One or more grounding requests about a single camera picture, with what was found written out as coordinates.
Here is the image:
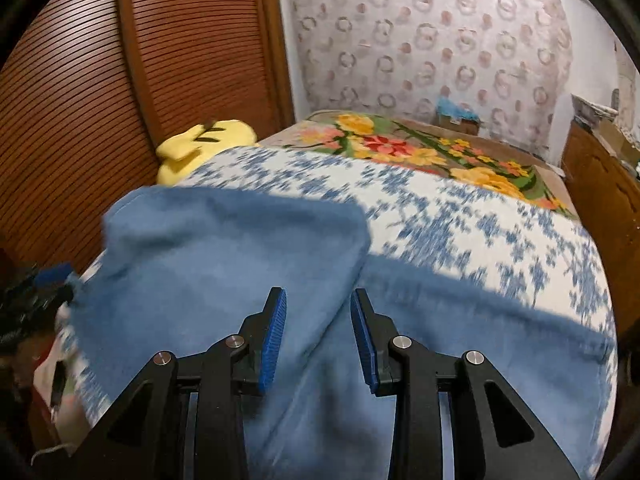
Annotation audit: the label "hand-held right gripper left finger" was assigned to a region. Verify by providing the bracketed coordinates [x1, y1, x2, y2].
[65, 287, 289, 480]

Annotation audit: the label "wooden sideboard cabinet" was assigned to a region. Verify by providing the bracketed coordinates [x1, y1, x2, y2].
[560, 120, 640, 281]

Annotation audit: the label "ring patterned wall curtain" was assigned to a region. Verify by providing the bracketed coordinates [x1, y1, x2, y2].
[277, 0, 573, 166]

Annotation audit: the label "yellow plush toy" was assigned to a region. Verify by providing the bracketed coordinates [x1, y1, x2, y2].
[155, 119, 259, 187]

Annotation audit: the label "cardboard box with blue cloth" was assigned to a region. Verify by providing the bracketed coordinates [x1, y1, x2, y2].
[434, 95, 482, 136]

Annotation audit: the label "blue denim pants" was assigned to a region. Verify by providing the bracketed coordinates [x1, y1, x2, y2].
[67, 185, 618, 480]

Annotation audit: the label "wooden louvred wardrobe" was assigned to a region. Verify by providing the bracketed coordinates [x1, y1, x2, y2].
[0, 0, 296, 271]

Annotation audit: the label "bed with floral sheets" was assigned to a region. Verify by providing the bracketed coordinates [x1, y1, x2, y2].
[55, 147, 618, 431]

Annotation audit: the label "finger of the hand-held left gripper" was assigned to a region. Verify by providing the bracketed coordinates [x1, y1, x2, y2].
[34, 262, 74, 287]

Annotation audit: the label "colourful floral blanket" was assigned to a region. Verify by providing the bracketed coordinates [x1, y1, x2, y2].
[260, 110, 581, 221]

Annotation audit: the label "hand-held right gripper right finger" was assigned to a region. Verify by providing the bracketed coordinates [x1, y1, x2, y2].
[349, 287, 584, 480]

